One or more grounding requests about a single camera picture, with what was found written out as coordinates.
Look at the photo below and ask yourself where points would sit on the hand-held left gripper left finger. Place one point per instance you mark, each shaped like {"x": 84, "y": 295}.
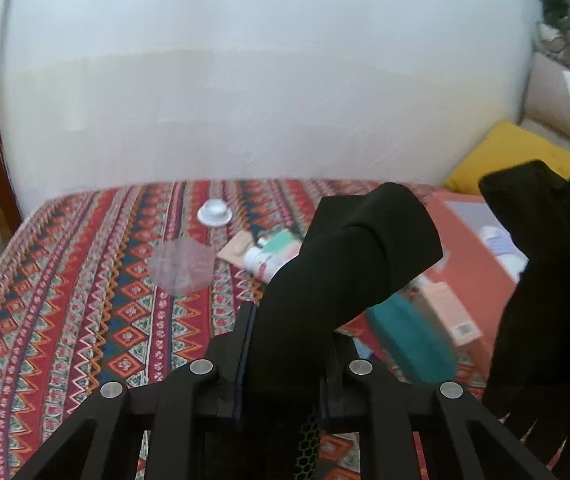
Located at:
{"x": 241, "y": 360}

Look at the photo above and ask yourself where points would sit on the teal pouch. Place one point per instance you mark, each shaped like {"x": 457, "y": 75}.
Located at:
{"x": 410, "y": 342}

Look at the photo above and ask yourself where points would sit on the white packet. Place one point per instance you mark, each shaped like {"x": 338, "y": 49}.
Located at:
{"x": 502, "y": 250}

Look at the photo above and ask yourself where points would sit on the small white cup with saucer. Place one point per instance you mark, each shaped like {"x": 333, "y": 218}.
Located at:
{"x": 214, "y": 211}

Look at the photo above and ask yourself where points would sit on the beige card packet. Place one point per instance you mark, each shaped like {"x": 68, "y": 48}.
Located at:
{"x": 237, "y": 249}

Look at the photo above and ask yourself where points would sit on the pink carton box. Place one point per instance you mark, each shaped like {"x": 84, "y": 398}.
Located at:
{"x": 447, "y": 310}

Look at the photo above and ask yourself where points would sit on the yellow cushion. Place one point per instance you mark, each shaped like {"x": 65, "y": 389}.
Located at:
{"x": 507, "y": 157}

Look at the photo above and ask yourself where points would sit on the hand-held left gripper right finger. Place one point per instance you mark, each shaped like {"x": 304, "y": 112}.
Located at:
{"x": 330, "y": 402}

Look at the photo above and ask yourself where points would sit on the green packet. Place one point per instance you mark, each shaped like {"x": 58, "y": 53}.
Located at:
{"x": 285, "y": 244}

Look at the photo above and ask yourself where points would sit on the clear plastic lid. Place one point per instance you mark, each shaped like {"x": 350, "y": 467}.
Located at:
{"x": 181, "y": 265}

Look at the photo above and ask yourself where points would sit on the white tube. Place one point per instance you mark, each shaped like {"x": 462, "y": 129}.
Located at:
{"x": 264, "y": 262}

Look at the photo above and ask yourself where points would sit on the beige sofa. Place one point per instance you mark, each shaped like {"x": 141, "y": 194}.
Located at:
{"x": 552, "y": 105}

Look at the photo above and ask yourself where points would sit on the colourful patterned tablecloth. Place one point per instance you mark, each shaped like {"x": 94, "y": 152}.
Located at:
{"x": 90, "y": 290}

